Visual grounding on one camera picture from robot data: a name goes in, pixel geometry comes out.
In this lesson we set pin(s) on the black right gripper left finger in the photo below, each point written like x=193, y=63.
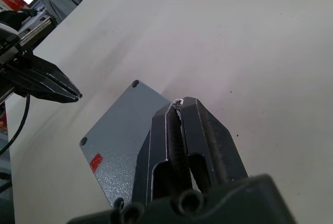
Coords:
x=158, y=140

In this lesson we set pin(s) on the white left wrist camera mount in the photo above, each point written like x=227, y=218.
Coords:
x=7, y=31

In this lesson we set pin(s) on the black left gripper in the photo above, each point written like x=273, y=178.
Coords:
x=24, y=35

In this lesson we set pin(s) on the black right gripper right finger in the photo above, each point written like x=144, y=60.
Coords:
x=208, y=135

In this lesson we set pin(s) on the grey metal box lid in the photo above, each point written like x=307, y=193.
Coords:
x=117, y=135

